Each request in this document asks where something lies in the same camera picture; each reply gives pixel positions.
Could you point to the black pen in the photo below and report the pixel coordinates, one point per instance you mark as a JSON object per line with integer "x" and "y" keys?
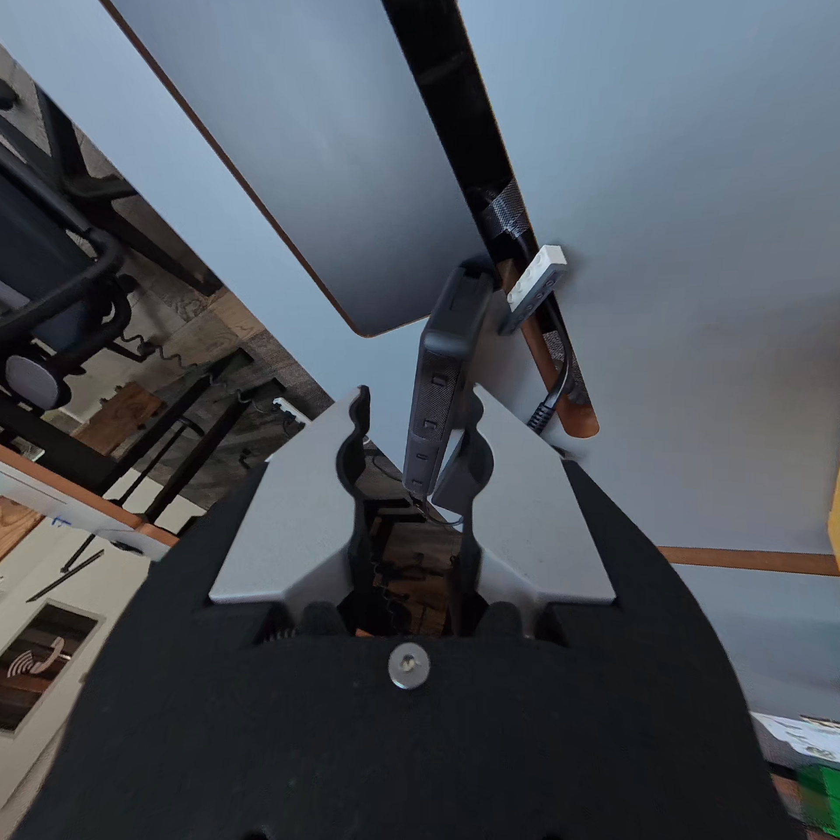
{"x": 65, "y": 576}

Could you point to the green plastic bin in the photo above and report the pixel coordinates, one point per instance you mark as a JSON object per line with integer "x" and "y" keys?
{"x": 820, "y": 797}

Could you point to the white power strip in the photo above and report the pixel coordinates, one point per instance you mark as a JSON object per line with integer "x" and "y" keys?
{"x": 292, "y": 408}

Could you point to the white lego plate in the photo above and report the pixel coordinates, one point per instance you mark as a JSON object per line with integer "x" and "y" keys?
{"x": 538, "y": 279}

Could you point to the black box device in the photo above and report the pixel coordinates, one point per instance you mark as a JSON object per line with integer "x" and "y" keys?
{"x": 439, "y": 367}

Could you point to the grey fabric tape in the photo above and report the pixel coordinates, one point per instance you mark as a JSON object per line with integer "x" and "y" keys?
{"x": 505, "y": 207}

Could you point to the dark desk mat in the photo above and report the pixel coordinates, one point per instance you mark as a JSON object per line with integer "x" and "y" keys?
{"x": 315, "y": 164}

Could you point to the brown wood block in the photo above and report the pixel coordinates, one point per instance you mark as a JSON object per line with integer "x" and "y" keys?
{"x": 118, "y": 417}

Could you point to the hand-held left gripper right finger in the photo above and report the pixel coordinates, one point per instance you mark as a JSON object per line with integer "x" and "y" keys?
{"x": 544, "y": 525}

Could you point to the black desk frame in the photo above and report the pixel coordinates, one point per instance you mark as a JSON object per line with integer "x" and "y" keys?
{"x": 190, "y": 426}

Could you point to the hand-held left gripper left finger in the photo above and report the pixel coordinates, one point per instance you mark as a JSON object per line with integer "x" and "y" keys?
{"x": 282, "y": 525}

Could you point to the dark sign with phone symbol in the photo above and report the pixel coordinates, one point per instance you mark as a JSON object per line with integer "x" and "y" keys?
{"x": 46, "y": 663}

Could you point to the black office chair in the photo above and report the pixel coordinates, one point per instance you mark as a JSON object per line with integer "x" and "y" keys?
{"x": 59, "y": 289}

